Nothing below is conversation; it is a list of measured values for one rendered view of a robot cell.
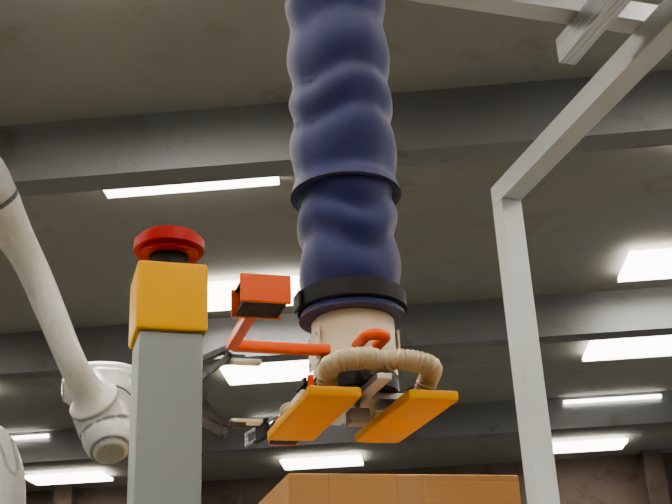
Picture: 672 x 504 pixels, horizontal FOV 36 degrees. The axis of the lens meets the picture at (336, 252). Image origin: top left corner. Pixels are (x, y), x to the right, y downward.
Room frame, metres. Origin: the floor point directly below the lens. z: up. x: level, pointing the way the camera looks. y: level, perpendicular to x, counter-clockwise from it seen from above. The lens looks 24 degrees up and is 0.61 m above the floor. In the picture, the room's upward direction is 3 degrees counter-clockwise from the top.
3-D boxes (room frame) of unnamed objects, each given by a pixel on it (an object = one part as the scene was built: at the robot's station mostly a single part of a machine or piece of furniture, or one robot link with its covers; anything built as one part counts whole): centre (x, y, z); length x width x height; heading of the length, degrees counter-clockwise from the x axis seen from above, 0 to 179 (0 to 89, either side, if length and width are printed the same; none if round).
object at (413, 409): (2.01, -0.12, 1.13); 0.34 x 0.10 x 0.05; 17
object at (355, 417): (1.99, -0.03, 1.13); 0.04 x 0.04 x 0.05; 17
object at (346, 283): (1.99, -0.02, 1.35); 0.23 x 0.23 x 0.04
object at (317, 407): (1.96, 0.06, 1.13); 0.34 x 0.10 x 0.05; 17
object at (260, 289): (1.62, 0.13, 1.24); 0.09 x 0.08 x 0.05; 107
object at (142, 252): (0.94, 0.17, 1.02); 0.07 x 0.07 x 0.04
